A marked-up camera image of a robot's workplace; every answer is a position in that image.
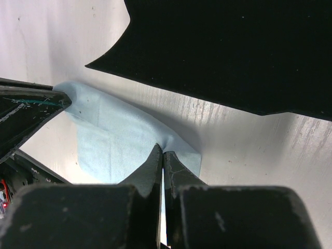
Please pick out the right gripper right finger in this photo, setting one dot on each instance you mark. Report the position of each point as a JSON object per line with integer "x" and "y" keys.
{"x": 203, "y": 216}

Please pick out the black glasses case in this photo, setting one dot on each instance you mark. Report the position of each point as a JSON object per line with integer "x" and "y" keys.
{"x": 262, "y": 57}

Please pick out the light blue cloth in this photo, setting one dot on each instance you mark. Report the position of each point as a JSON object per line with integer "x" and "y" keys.
{"x": 114, "y": 138}

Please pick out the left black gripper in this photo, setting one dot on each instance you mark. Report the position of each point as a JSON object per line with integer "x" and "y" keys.
{"x": 25, "y": 108}

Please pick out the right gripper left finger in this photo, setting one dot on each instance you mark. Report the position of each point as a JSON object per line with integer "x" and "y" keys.
{"x": 124, "y": 215}

